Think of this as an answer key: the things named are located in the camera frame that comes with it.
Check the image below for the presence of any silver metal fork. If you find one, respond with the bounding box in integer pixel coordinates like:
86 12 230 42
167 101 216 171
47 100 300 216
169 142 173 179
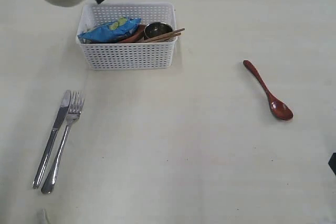
41 91 85 194

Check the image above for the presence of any silver table knife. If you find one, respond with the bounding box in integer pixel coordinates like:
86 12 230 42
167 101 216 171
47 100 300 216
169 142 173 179
32 90 71 189

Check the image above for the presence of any dark red wooden spoon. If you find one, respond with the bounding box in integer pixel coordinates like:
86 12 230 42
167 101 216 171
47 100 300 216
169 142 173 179
243 60 293 121

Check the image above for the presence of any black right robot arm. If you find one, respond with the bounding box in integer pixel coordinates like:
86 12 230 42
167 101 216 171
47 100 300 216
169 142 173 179
328 153 336 175

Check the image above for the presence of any blue snack packet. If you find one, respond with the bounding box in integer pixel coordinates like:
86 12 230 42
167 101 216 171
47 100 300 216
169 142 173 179
77 17 141 44

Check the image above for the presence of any brown wooden bowl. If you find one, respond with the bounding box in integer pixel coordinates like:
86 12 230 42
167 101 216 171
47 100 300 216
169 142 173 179
118 25 146 44

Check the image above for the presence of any stainless steel cup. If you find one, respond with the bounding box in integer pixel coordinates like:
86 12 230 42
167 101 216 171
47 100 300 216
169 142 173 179
144 22 173 40

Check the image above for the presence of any brown wooden chopstick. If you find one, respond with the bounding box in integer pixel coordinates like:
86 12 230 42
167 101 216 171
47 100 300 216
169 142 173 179
153 33 181 42
143 28 185 43

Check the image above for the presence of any white perforated plastic basket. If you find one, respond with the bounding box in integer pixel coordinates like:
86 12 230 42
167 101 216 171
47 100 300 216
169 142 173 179
76 2 177 70

